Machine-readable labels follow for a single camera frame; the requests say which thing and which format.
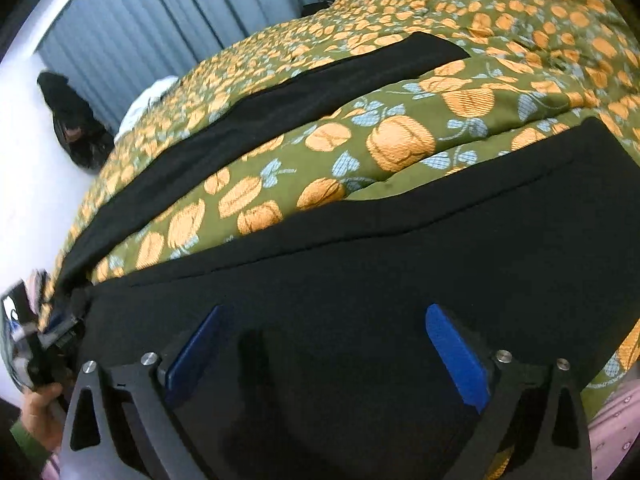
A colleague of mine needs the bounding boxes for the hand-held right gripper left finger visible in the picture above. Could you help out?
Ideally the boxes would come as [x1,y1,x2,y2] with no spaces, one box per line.
[59,304,224,480]

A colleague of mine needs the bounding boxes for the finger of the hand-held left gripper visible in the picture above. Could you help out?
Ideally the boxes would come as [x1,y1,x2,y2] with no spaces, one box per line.
[42,305,88,351]

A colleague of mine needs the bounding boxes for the green blanket with orange flowers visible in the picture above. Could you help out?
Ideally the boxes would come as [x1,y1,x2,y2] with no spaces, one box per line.
[50,0,640,480]

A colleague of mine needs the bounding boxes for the person's pink clothing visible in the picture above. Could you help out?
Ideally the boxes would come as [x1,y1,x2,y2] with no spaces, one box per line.
[42,370,640,480]

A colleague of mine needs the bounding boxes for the blue-grey curtain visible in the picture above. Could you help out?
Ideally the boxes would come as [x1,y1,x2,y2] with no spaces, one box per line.
[37,0,386,136]

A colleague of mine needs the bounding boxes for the person's left hand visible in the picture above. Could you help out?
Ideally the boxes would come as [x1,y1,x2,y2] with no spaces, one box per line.
[22,382,66,453]

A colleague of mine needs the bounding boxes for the black pants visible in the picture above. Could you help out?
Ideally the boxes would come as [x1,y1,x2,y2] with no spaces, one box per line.
[52,31,640,480]

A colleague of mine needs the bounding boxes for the white cloth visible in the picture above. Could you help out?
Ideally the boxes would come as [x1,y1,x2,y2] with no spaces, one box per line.
[115,76,181,141]

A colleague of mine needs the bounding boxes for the black bag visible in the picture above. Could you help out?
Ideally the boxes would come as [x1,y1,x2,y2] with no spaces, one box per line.
[37,71,116,171]

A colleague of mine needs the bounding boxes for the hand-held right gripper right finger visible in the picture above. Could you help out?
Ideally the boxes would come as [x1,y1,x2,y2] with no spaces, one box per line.
[425,304,594,480]

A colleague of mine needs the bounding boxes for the dark cloth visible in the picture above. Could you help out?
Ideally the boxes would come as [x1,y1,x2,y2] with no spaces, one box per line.
[301,0,346,17]

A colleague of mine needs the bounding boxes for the person's left forearm green sleeve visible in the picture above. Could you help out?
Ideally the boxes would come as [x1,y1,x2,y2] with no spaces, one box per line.
[10,420,51,471]

